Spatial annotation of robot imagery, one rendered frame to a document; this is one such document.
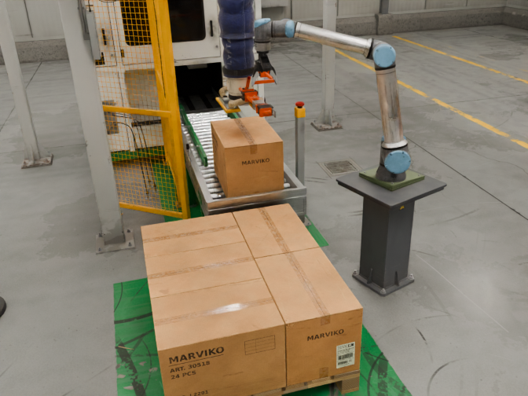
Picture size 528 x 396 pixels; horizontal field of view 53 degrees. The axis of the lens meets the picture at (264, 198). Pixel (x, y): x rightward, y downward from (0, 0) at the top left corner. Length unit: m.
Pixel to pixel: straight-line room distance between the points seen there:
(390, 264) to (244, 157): 1.20
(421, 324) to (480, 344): 0.35
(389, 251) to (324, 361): 1.06
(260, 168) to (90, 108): 1.29
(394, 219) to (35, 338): 2.35
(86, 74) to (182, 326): 2.04
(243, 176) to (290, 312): 1.27
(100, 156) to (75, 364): 1.53
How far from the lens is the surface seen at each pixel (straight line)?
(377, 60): 3.07
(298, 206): 3.76
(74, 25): 3.92
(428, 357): 3.32
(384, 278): 3.69
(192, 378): 2.67
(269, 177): 3.67
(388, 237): 3.53
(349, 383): 3.00
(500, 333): 3.60
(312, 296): 2.76
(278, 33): 3.07
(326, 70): 6.61
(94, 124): 4.06
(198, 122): 5.40
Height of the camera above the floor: 2.19
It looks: 26 degrees down
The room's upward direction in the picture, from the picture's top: 2 degrees counter-clockwise
